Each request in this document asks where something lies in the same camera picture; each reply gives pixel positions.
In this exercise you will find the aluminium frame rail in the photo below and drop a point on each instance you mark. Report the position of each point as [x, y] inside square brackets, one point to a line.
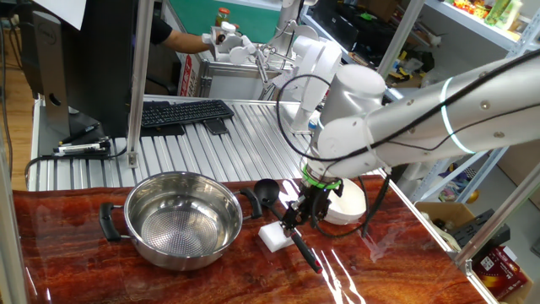
[483, 289]

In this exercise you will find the pale green bottle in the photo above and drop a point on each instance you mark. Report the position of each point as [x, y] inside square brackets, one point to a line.
[512, 14]

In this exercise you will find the person bare forearm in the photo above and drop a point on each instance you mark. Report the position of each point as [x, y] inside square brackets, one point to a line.
[190, 42]

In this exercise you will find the black equipment case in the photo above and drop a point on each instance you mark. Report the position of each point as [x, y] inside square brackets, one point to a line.
[337, 21]

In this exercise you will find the black ladle red tip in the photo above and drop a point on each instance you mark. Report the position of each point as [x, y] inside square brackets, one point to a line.
[306, 253]

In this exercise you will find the white haptic teleoperation device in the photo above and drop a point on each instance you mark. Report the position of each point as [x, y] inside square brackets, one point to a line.
[316, 63]

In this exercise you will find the colourful cloth bag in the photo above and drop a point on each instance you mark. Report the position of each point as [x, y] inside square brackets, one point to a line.
[455, 186]

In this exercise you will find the white marker pen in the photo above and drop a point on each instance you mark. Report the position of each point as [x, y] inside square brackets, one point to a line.
[80, 148]

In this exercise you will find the person black t-shirt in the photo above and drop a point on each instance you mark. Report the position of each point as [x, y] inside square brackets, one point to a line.
[160, 30]

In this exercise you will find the white ceramic bowl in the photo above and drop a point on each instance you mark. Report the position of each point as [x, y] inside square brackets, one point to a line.
[350, 207]

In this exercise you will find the red brown woodgrain mat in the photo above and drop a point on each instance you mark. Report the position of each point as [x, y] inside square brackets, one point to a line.
[126, 283]

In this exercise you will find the green plastic bottle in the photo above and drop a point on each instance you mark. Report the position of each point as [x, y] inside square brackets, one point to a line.
[497, 10]

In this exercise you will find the silver aluminium case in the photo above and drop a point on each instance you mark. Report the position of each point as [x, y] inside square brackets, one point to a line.
[232, 86]

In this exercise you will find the red printed box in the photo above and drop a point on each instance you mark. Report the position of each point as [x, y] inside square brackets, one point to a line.
[500, 272]

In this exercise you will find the white metal shelf rack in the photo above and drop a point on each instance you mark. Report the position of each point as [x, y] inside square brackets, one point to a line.
[464, 19]

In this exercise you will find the glass jar orange lid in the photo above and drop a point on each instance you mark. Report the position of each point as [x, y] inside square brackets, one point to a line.
[222, 17]

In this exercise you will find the white foam packaging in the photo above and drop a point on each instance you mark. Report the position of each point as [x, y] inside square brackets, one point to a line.
[415, 177]

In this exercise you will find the grey metal column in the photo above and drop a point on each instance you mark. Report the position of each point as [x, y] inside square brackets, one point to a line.
[289, 17]

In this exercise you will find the person hand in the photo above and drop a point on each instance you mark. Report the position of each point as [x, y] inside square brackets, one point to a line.
[220, 38]

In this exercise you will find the black smartphone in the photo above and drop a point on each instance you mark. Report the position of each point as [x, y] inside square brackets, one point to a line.
[216, 126]

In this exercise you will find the white sponge block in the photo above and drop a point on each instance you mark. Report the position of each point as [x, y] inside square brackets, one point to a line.
[270, 238]

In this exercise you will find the silver monitor stand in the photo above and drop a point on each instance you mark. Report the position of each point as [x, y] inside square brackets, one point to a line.
[50, 76]

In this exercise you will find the aluminium frame post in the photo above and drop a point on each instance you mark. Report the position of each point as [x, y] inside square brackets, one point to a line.
[10, 253]
[141, 63]
[498, 218]
[401, 38]

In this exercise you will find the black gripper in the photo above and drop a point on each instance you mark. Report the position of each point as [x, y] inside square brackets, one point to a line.
[316, 204]

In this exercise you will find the colourful toy fruits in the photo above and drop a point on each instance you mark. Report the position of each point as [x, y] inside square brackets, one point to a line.
[468, 5]

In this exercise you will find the white paper sheet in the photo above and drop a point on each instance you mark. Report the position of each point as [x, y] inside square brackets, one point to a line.
[63, 10]

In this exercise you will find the tan cardboard box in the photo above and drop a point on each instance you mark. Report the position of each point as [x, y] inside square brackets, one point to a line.
[529, 295]

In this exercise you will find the open cardboard box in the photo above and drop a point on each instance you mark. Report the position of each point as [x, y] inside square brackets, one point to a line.
[443, 211]

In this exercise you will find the black computer monitor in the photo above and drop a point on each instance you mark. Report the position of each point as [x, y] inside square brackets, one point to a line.
[101, 63]

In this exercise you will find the black pen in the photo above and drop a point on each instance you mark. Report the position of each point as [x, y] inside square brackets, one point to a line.
[80, 134]

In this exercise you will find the black plastic part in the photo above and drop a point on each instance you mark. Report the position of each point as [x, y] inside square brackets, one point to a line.
[481, 230]

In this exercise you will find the black flat pad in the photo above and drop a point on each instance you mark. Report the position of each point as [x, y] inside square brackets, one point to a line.
[162, 131]

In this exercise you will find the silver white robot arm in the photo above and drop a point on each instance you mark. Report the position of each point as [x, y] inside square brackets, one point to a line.
[350, 139]

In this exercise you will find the green partition board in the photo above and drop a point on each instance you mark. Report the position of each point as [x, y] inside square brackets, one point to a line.
[190, 17]

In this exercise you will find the black computer keyboard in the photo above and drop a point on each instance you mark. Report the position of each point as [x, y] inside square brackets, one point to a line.
[185, 113]

